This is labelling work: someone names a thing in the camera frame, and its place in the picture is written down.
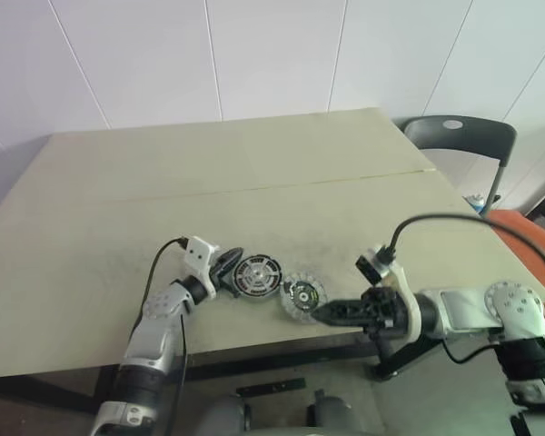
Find silver motor housing copper coils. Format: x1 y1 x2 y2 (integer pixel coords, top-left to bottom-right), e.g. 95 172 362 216
233 254 282 300

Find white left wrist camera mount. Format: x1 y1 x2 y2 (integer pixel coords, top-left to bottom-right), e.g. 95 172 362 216
183 235 223 301

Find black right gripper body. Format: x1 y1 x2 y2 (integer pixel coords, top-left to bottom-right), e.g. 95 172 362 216
361 284 413 341

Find orange seat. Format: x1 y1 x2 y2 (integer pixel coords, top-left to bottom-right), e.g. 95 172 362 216
486 209 545 296

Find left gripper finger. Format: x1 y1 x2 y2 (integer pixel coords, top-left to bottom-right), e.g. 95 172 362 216
217 247 246 273
224 273 243 300

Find black flat bar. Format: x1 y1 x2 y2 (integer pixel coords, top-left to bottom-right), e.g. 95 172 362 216
235 378 306 397

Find black chair back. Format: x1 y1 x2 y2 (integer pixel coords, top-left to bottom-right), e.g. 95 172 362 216
402 115 518 217

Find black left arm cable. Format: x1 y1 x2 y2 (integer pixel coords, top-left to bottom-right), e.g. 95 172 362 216
140 236 190 412

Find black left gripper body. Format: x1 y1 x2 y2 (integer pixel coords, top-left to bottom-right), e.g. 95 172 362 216
207 255 232 292

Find black table frame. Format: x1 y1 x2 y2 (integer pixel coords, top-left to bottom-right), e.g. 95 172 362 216
0 338 446 410

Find dark grey rounded shape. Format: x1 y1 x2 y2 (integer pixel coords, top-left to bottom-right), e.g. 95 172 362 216
304 389 385 436

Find silver round motor cover plate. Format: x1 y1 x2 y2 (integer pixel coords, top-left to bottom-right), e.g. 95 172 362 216
280 270 329 324

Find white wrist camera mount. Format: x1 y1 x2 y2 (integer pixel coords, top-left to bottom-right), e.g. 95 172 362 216
183 235 223 301
354 244 421 340

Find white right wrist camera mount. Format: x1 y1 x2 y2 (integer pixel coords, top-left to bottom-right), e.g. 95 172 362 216
354 244 421 340

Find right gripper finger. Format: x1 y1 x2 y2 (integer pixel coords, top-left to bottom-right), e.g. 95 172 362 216
311 296 370 318
314 311 372 328

